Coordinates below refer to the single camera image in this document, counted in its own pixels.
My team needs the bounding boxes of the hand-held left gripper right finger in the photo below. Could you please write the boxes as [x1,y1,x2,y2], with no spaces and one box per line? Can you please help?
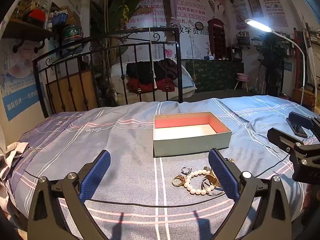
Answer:
[208,148,293,240]

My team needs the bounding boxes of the black iron bed frame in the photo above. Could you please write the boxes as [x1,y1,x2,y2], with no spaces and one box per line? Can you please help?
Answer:
[32,27,183,118]

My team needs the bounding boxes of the red phone booth cabinet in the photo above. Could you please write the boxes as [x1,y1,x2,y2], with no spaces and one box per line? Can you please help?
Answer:
[208,19,227,60]

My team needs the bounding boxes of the pale green box pink inside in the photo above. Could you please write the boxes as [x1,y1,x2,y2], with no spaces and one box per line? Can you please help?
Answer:
[153,111,232,158]

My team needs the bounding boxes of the gold ring with ornate top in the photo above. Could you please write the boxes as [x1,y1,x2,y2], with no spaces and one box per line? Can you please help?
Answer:
[172,175,187,187]

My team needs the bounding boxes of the large printed wall poster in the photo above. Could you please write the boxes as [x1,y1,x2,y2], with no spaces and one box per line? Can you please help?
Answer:
[120,0,228,60]

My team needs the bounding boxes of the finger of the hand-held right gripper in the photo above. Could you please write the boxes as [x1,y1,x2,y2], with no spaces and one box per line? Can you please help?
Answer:
[267,127,320,165]
[286,112,320,138]

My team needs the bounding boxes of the wooden wall shelf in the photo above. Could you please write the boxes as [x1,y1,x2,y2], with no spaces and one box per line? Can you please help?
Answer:
[2,20,54,53]

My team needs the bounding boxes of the pink stool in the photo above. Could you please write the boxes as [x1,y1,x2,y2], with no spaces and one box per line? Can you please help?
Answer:
[234,73,250,92]

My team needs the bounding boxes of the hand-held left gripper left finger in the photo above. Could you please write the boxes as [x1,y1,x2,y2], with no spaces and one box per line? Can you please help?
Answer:
[27,149,111,240]

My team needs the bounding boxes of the white cushioned hanging chair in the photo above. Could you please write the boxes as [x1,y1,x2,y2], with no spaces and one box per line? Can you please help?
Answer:
[111,60,198,98]

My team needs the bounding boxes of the white pearl bracelet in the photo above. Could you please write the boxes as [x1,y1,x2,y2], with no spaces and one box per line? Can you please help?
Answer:
[184,169,215,195]

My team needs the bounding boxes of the white portrait wall poster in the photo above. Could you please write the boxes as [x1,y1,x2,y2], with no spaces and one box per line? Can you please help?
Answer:
[255,0,288,27]

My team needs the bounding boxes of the thin black cable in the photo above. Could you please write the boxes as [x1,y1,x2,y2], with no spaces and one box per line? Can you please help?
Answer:
[25,152,292,208]

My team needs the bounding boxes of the white hanging tassel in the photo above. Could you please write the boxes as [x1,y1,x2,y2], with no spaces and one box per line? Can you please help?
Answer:
[149,27,158,90]

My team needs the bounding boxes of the red clothes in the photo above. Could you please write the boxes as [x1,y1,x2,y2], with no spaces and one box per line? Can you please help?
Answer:
[126,78,175,93]

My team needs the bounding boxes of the white floor lamp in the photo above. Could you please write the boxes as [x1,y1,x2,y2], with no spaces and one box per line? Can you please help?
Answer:
[244,19,307,105]

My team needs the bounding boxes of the blue and white wall poster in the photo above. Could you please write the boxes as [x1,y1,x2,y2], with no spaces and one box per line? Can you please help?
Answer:
[0,40,40,122]

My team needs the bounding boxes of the red box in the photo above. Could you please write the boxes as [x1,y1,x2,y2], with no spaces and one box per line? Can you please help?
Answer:
[27,9,47,24]

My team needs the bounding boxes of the black clothes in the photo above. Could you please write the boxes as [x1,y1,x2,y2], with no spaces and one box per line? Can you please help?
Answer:
[126,60,178,80]

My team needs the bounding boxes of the dark potted tree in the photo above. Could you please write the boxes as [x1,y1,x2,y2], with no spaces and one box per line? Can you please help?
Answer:
[257,39,285,97]

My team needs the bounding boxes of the pink portrait wall poster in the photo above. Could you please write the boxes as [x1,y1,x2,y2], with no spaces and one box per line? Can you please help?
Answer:
[229,0,248,29]

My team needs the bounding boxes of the blue grey striped blanket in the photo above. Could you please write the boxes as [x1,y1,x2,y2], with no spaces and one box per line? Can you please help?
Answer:
[7,95,320,240]

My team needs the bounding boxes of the green tin can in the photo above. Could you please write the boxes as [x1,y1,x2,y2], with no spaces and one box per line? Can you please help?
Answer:
[62,25,82,49]

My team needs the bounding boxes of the clear plastic containers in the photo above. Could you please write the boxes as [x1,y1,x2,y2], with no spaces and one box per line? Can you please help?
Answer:
[15,0,48,20]

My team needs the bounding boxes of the wicker basket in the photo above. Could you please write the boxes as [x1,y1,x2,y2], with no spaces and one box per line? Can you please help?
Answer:
[291,82,317,108]

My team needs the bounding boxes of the green patterned counter cloth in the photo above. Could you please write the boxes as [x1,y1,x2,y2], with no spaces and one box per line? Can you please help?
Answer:
[185,59,244,92]

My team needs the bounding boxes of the blue carton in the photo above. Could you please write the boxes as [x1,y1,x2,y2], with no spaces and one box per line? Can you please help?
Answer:
[49,12,68,28]

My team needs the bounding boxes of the beige cloth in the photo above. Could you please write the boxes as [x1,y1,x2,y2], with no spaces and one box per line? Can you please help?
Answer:
[0,142,29,195]

